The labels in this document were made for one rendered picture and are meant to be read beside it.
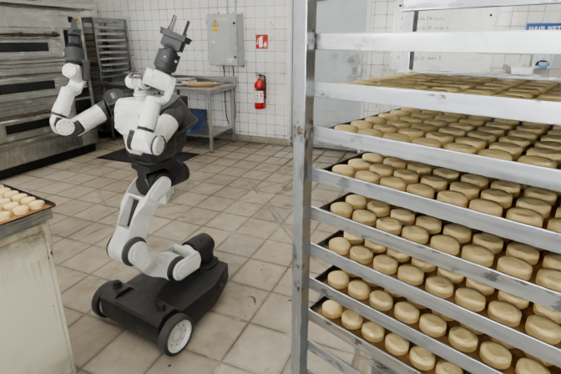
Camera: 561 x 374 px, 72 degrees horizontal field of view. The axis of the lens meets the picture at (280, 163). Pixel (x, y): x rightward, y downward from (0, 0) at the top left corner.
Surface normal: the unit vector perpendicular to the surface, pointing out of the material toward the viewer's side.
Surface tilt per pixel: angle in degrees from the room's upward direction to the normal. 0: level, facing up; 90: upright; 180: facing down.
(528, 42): 90
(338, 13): 90
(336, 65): 90
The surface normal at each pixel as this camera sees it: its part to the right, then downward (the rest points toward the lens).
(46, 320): 0.85, 0.16
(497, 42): -0.67, 0.22
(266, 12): -0.39, 0.28
